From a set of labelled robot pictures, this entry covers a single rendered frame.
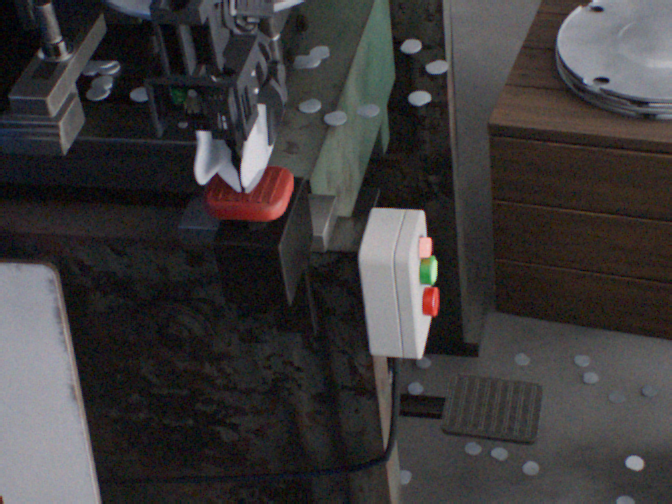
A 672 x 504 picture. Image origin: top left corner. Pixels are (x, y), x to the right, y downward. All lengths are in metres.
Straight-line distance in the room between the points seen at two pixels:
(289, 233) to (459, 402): 0.65
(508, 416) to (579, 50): 0.53
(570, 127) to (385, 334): 0.63
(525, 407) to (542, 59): 0.51
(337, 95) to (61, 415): 0.43
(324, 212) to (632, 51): 0.77
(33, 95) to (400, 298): 0.38
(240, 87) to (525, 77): 0.98
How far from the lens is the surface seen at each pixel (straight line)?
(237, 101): 0.97
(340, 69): 1.42
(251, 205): 1.09
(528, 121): 1.83
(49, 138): 1.26
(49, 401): 1.43
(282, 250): 1.12
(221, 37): 1.00
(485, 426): 1.71
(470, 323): 1.99
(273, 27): 1.37
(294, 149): 1.31
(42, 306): 1.36
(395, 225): 1.23
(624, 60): 1.89
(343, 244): 1.23
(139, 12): 1.29
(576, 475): 1.84
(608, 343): 2.01
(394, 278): 1.22
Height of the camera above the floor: 1.41
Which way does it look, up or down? 40 degrees down
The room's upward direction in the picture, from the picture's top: 8 degrees counter-clockwise
